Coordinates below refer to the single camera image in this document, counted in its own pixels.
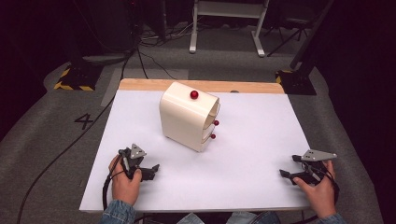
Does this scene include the long black floor cable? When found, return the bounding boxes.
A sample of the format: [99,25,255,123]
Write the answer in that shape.
[16,46,139,224]

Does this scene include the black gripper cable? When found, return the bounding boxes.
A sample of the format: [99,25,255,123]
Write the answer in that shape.
[321,161,341,204]
[102,154,126,213]

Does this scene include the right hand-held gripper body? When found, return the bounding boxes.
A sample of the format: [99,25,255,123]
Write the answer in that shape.
[298,148,338,187]

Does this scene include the black stand base hazard stripes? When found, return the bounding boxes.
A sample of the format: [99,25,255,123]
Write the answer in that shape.
[275,69,318,96]
[53,63,105,92]

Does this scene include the cream mini drawer cabinet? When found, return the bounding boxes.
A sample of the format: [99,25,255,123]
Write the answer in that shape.
[159,81,221,153]

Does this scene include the white metal desk frame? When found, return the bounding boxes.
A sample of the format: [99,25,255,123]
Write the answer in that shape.
[189,0,271,58]

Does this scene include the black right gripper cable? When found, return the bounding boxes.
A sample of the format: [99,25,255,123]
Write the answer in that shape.
[321,161,341,204]

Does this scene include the black slanted stand pole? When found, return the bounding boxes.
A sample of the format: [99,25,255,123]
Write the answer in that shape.
[289,0,335,71]

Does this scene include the dark equipment case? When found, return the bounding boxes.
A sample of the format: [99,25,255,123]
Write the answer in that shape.
[90,0,139,54]

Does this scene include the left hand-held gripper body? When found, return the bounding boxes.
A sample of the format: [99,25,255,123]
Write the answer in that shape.
[118,143,148,181]

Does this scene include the person's left hand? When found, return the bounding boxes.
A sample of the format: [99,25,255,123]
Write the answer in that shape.
[107,154,143,207]

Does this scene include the cream drawer with red knob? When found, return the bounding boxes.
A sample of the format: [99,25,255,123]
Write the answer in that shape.
[200,126,218,150]
[204,109,220,134]

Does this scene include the black tripod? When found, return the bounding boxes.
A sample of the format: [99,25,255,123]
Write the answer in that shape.
[265,17,314,58]

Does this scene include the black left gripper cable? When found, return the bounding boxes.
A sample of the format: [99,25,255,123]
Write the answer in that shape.
[102,154,126,213]

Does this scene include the person's right hand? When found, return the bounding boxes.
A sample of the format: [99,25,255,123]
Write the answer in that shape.
[291,159,338,219]

